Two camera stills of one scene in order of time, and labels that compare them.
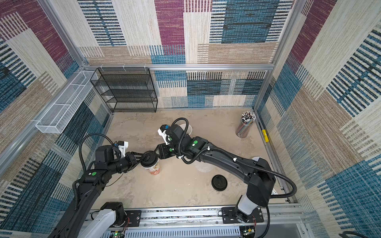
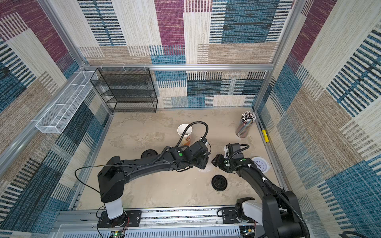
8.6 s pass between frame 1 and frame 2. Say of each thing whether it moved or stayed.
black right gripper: moved
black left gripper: moved
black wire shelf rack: stayed
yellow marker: stayed
